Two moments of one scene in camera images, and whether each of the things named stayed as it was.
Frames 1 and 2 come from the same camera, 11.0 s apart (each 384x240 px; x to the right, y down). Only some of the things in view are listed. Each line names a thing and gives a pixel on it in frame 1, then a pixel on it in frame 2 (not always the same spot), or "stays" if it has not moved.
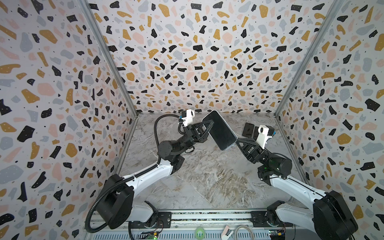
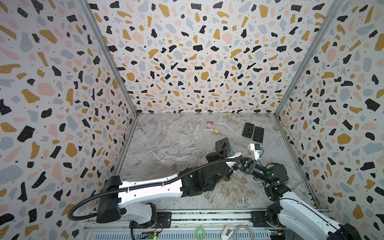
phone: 248,130 stays
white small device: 226,233 stays
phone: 256,133 stays
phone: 221,134 to 223,147
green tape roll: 200,233 stays
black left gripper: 194,135 to 216,155
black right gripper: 254,150 to 246,163
